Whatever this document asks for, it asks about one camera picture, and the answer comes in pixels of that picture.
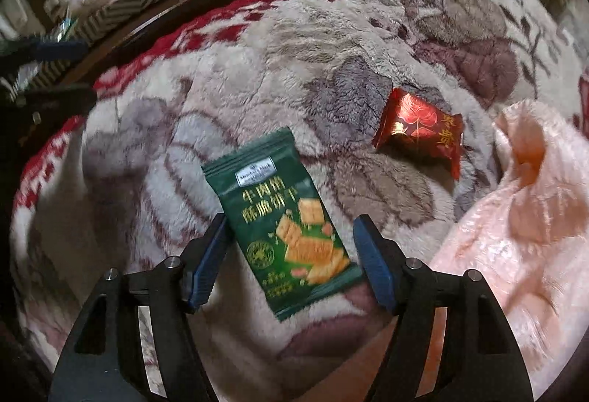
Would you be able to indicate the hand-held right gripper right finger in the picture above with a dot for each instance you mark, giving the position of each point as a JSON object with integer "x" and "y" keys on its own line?
{"x": 375, "y": 264}

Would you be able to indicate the striped cardboard box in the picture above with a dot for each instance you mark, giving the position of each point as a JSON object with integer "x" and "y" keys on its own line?
{"x": 119, "y": 1}

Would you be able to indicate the pink quilted blanket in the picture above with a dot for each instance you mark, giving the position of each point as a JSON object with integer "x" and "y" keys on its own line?
{"x": 506, "y": 245}

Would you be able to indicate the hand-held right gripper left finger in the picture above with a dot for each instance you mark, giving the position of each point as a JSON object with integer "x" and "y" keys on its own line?
{"x": 209, "y": 264}

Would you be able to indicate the red snack packet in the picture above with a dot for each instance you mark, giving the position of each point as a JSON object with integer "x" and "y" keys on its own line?
{"x": 418, "y": 126}

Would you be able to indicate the green biscuit packet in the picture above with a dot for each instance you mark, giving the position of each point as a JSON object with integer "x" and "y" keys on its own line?
{"x": 276, "y": 222}

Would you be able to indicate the floral fleece blanket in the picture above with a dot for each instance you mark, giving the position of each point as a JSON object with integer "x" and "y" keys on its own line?
{"x": 322, "y": 61}

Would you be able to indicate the dark wooden chair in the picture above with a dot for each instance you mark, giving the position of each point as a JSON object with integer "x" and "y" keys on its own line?
{"x": 184, "y": 11}

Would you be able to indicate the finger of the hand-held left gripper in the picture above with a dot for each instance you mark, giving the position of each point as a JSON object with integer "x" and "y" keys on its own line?
{"x": 60, "y": 51}
{"x": 55, "y": 103}

